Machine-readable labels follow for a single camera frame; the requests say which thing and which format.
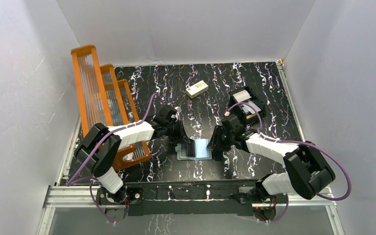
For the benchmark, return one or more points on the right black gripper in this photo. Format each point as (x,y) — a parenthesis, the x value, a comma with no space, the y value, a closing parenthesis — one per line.
(215,142)

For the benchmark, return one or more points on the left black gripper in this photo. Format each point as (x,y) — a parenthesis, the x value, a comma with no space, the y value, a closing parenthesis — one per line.
(181,134)

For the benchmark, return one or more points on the mint green card holder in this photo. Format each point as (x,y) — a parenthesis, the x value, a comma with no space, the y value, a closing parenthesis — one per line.
(196,150)

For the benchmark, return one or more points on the black VIP credit card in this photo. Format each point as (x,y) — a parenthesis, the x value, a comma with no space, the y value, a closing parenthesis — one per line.
(190,150)

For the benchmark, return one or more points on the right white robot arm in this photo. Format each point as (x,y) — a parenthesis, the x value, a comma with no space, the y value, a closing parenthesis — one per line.
(306,170)

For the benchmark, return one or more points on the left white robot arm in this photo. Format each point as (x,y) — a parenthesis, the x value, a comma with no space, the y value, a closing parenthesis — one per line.
(98,149)

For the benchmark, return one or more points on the silver credit card in tray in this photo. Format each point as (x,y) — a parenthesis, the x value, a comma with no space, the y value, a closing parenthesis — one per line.
(241,96)

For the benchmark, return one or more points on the black card tray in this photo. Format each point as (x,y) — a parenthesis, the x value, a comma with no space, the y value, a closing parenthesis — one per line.
(250,111)

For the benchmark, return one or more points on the small cream cardboard box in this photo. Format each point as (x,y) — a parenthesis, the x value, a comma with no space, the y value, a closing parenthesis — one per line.
(196,89)

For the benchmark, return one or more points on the orange acrylic file rack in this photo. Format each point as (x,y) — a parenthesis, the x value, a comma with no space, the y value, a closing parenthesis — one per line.
(101,97)

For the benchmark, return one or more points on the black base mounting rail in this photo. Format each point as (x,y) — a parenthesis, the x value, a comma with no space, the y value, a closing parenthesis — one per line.
(240,197)

